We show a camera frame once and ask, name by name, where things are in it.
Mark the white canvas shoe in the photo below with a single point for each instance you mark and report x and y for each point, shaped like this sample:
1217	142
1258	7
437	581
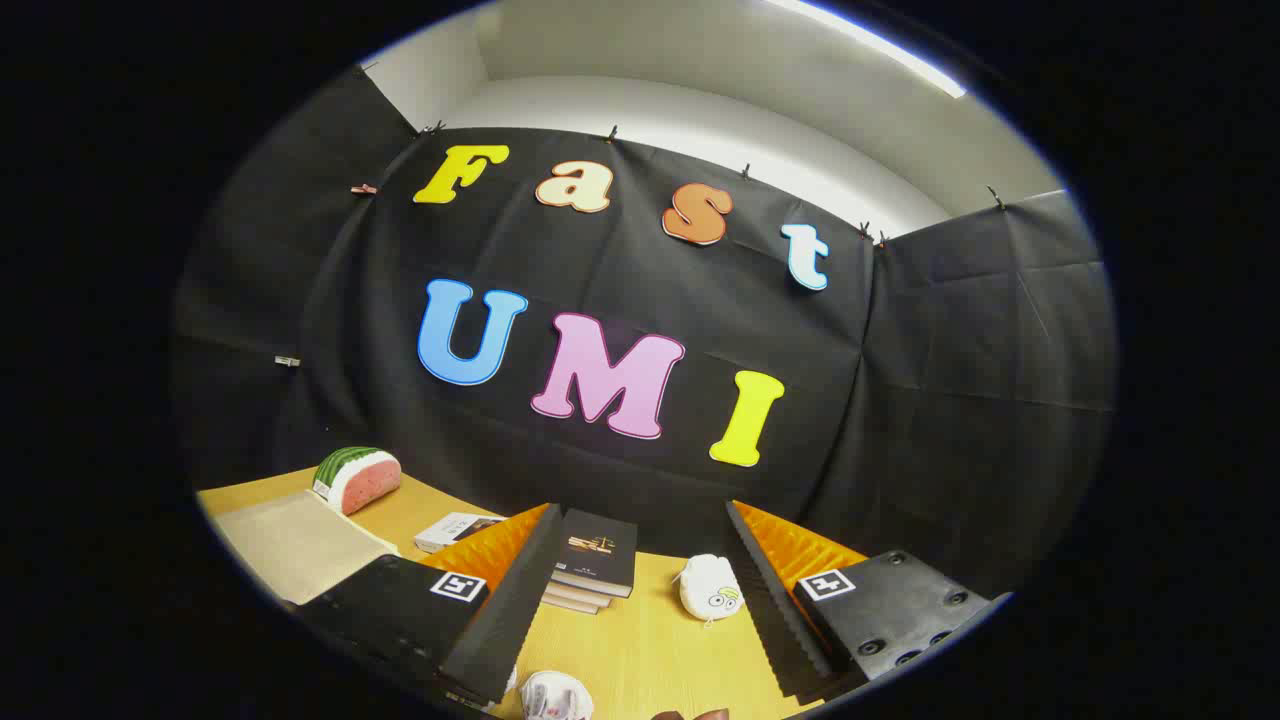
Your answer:
555	695

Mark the watermelon slice toy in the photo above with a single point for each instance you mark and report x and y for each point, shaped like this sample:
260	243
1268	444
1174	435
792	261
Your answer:
360	478

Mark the beige fabric storage box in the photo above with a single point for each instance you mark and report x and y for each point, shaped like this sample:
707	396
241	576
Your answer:
295	545

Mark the white cover paperback book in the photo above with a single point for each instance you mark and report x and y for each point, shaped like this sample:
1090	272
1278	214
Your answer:
455	530

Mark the black cover book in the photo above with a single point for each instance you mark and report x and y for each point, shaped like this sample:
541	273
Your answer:
600	550

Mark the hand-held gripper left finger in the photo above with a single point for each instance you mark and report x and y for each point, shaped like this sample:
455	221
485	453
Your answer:
510	610

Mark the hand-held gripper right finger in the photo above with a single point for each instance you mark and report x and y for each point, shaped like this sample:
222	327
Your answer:
775	600

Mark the white plush toy with eyes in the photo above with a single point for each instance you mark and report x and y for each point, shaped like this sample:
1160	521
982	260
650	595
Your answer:
708	590

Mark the thick book with pale pages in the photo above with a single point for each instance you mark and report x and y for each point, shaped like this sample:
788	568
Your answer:
580	596
565	604

